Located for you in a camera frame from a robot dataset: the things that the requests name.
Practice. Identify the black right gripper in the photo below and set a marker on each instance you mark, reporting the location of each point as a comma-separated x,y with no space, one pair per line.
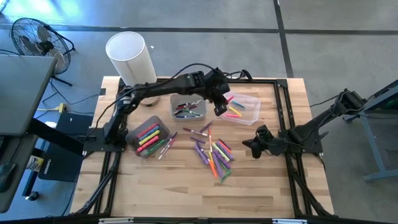
271,144

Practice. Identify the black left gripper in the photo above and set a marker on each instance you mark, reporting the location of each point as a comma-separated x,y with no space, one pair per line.
217,85

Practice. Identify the thin yellow highlighter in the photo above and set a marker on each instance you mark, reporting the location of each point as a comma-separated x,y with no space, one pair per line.
235,111
210,156

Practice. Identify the thin blue highlighter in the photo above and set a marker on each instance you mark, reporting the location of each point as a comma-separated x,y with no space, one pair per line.
238,104

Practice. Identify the thin purple highlighter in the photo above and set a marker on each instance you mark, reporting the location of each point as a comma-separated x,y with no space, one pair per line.
197,140
206,127
225,144

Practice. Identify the green Expo marker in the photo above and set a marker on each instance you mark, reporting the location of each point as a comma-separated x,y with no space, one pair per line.
192,112

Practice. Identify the orange Expo marker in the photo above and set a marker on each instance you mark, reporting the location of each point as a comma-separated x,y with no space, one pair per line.
210,140

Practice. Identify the red Expo marker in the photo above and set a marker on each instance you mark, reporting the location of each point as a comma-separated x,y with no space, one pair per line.
186,107

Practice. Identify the thin orange highlighter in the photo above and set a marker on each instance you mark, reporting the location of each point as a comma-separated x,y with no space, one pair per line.
224,147

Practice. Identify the maroon Expo marker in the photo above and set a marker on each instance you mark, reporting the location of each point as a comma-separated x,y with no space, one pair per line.
194,131

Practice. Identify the black permanent marker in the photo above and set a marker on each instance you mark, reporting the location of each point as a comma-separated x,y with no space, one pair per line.
184,104
182,111

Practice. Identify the yellow-green highlighter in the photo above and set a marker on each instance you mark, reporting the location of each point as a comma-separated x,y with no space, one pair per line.
220,152

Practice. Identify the thin green highlighter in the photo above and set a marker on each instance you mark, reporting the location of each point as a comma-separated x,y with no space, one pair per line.
222,166
226,176

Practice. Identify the pink Expo marker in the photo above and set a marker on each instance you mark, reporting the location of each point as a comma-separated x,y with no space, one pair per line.
166,150

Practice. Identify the red highlighter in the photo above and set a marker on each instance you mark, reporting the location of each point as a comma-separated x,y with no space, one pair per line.
147,130

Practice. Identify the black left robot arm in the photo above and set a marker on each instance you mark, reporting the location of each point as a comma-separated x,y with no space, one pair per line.
161,88

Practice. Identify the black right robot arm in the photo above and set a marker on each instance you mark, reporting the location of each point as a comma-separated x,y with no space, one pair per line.
311,132

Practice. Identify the clear plastic bin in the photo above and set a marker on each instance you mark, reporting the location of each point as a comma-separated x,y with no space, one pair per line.
252,109

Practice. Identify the beige plastic bin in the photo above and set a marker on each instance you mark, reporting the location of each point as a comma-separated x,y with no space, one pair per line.
174,104

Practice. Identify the dark grey translucent bin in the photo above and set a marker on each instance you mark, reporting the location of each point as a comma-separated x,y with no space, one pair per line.
164,126

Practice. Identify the white light bar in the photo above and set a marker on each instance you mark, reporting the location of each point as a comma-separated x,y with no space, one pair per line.
116,220
289,221

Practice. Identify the white lamp with wooden base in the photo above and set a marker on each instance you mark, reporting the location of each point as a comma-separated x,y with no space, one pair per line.
130,59

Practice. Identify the black tape patch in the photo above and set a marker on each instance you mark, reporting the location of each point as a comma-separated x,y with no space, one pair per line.
103,91

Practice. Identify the yellow power strip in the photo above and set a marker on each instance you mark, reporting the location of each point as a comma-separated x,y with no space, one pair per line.
61,108

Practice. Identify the black Husky bag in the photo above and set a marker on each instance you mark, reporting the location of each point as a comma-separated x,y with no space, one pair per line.
62,165

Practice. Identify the black desk support beam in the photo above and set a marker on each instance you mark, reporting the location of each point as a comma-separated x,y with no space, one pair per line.
53,135

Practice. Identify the black floor fan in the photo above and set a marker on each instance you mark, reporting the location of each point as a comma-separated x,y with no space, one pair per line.
40,46

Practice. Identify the white yellow cardboard box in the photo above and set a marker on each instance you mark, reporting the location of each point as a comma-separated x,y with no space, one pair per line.
35,163

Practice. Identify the grey desk top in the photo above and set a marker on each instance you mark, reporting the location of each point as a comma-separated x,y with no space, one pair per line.
25,93

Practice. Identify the black caster wheel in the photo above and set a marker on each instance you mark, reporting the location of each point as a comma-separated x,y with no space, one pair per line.
32,195

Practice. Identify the dark grey desk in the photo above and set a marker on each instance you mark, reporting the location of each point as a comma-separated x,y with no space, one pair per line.
12,146

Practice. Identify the black aluminium table frame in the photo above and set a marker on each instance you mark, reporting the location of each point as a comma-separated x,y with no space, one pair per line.
264,81

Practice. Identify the blue-grey metal cart frame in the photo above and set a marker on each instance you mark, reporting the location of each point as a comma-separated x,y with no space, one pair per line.
376,155

